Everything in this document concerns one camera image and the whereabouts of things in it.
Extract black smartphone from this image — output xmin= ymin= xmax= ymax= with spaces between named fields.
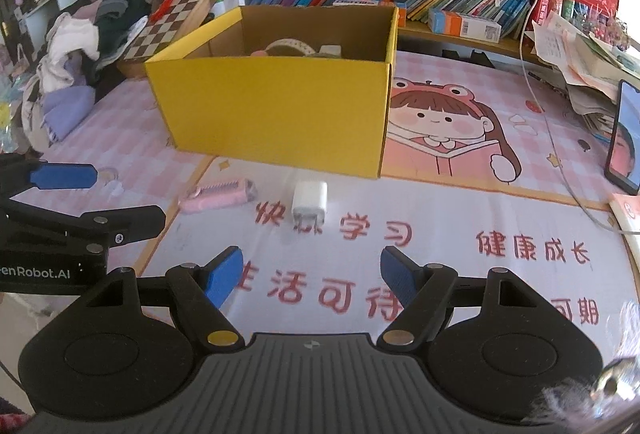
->
xmin=603 ymin=79 xmax=640 ymax=196

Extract stack of papers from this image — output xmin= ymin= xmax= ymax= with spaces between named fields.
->
xmin=531 ymin=10 xmax=640 ymax=137

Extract dotted beige tape roll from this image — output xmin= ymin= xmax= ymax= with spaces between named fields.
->
xmin=264 ymin=37 xmax=319 ymax=59

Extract white charger plug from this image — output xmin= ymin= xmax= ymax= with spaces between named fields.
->
xmin=291 ymin=180 xmax=329 ymax=226

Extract wooden chessboard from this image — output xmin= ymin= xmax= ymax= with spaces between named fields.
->
xmin=116 ymin=0 xmax=222 ymax=79

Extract colourful plastic bags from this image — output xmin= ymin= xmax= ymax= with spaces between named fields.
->
xmin=0 ymin=43 xmax=32 ymax=156

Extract pink printed desk mat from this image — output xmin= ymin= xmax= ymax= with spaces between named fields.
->
xmin=30 ymin=49 xmax=638 ymax=365

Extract pile of clothes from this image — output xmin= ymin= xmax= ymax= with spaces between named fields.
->
xmin=20 ymin=0 xmax=152 ymax=154

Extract orange white carton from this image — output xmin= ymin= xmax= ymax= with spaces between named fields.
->
xmin=428 ymin=8 xmax=503 ymax=42
xmin=331 ymin=0 xmax=408 ymax=28

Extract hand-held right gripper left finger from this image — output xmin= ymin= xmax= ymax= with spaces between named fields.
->
xmin=80 ymin=245 xmax=247 ymax=354

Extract pink booklet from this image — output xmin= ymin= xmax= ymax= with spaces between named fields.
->
xmin=608 ymin=192 xmax=640 ymax=235

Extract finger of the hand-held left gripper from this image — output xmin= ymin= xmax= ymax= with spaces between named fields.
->
xmin=0 ymin=154 xmax=100 ymax=201
xmin=0 ymin=205 xmax=167 ymax=249

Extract yellow cardboard box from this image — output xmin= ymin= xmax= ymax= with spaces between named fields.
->
xmin=144 ymin=5 xmax=400 ymax=180

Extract white cable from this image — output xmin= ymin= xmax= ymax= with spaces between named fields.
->
xmin=517 ymin=0 xmax=640 ymax=236

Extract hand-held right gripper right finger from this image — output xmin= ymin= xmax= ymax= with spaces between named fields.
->
xmin=376 ymin=245 xmax=550 ymax=354

